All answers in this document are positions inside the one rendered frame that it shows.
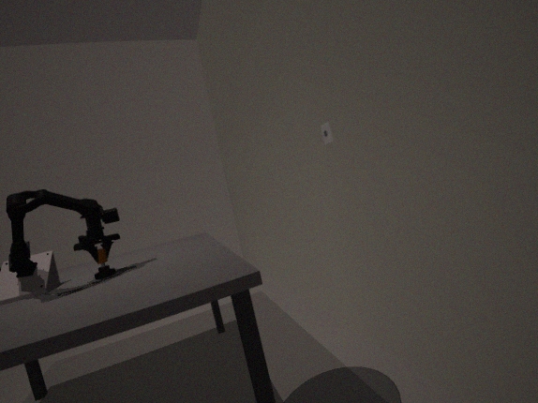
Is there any orange cylinder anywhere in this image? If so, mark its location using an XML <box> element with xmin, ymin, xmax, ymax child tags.
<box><xmin>98</xmin><ymin>248</ymin><xmax>108</xmax><ymax>264</ymax></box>

